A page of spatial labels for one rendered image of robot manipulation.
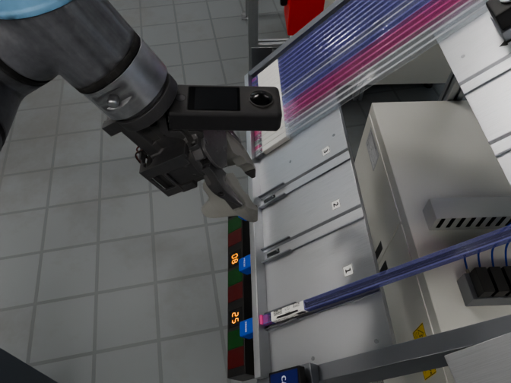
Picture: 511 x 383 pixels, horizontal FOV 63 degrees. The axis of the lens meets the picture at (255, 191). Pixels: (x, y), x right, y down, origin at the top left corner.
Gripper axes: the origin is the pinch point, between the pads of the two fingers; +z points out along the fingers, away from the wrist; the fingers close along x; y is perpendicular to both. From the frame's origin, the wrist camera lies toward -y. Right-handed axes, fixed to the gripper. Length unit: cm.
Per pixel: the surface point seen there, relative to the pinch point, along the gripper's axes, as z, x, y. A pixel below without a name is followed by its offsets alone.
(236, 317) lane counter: 19.9, 7.8, 14.8
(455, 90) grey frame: 47, -49, -34
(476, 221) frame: 43, -10, -26
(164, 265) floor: 65, -36, 70
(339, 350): 14.0, 17.8, -3.8
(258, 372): 14.9, 18.4, 8.5
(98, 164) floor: 49, -84, 99
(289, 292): 15.8, 7.6, 3.1
